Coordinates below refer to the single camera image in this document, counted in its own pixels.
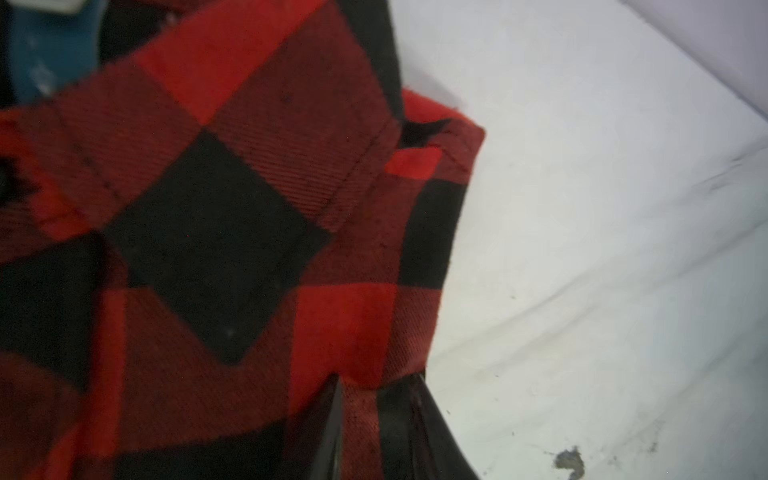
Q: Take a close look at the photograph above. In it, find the red black plaid shirt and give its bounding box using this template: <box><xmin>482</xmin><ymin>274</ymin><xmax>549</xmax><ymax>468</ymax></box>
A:
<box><xmin>1</xmin><ymin>1</ymin><xmax>485</xmax><ymax>479</ymax></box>

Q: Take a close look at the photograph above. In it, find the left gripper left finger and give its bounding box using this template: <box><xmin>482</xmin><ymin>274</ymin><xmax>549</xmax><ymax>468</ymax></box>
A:
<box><xmin>299</xmin><ymin>375</ymin><xmax>343</xmax><ymax>480</ymax></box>

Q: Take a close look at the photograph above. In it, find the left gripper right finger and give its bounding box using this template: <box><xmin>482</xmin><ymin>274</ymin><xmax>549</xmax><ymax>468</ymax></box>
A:
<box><xmin>377</xmin><ymin>373</ymin><xmax>478</xmax><ymax>480</ymax></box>

